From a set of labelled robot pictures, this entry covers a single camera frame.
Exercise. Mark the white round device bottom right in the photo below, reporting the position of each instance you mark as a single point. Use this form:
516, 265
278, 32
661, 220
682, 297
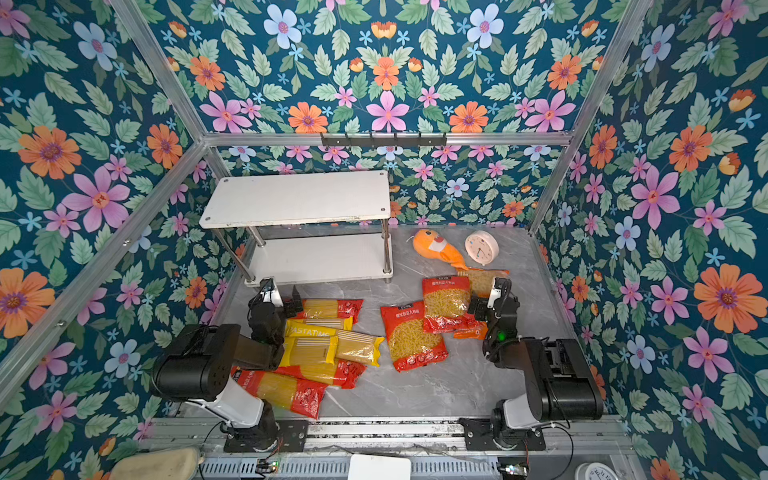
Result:
595, 471

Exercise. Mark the white two-tier shelf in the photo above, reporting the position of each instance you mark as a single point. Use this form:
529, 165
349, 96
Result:
309, 228

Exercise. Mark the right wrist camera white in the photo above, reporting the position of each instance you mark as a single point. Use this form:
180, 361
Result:
496, 291

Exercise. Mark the red macaroni bag large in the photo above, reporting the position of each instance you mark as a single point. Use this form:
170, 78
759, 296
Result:
410, 345

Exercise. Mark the beige cushion bottom left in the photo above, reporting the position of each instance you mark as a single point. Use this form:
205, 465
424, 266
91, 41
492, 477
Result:
178, 464

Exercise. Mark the yellow spaghetti pack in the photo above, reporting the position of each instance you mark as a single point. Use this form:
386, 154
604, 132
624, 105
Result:
317, 327
356, 347
301, 351

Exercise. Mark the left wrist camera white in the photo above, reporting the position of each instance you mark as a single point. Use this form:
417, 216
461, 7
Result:
268, 292

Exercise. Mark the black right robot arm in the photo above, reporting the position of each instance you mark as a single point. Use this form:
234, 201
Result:
559, 387

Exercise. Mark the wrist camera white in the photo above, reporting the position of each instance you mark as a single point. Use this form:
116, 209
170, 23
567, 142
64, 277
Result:
268, 292
496, 291

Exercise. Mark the red spaghetti pack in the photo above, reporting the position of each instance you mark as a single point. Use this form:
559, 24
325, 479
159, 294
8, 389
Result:
341, 373
300, 396
331, 309

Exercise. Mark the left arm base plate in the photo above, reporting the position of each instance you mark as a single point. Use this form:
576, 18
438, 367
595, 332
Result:
281, 436

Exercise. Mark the white box at bottom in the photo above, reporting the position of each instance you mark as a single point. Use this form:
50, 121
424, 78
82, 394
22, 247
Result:
375, 467

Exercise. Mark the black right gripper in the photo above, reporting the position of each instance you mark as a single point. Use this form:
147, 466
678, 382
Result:
486, 303

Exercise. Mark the pink round alarm clock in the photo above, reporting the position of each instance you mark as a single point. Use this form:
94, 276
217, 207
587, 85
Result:
482, 247

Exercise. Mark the orange fish plush toy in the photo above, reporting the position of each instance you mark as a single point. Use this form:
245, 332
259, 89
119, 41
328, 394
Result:
431, 245

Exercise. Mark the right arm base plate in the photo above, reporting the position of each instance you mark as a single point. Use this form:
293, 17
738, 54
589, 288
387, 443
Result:
485, 434

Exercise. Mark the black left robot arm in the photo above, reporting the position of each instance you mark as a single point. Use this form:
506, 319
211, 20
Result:
196, 368

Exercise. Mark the red spaghetti pack front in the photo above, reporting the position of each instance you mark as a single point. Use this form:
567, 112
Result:
300, 396

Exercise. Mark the orange macaroni bag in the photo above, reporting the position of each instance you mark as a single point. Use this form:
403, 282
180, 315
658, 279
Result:
481, 284

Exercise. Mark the red macaroni bag small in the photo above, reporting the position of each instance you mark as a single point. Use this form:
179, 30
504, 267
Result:
446, 302

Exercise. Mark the red spaghetti pack middle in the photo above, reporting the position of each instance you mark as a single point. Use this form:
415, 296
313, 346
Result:
341, 373

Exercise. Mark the red spaghetti pack rear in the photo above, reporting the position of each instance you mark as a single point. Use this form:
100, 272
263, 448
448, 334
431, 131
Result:
331, 309

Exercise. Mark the black hook rail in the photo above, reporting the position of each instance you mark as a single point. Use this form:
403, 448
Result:
371, 140

